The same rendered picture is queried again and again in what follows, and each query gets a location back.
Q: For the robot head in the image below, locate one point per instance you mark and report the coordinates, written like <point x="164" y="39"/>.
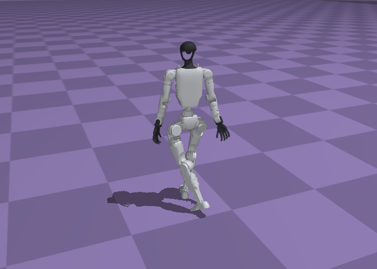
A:
<point x="188" y="47"/>

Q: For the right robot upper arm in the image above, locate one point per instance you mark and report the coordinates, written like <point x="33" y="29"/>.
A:
<point x="208" y="75"/>

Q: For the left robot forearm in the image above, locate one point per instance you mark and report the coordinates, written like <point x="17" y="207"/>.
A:
<point x="161" y="110"/>

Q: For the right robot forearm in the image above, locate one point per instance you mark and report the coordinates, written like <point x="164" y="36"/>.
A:
<point x="214" y="110"/>

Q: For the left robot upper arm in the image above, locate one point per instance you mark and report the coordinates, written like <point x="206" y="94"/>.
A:
<point x="169" y="75"/>

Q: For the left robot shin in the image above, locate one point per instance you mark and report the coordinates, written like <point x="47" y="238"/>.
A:
<point x="190" y="178"/>

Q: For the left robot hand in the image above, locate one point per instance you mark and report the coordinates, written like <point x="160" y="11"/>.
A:
<point x="156" y="132"/>

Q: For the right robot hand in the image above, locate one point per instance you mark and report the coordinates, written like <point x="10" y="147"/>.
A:
<point x="222" y="129"/>

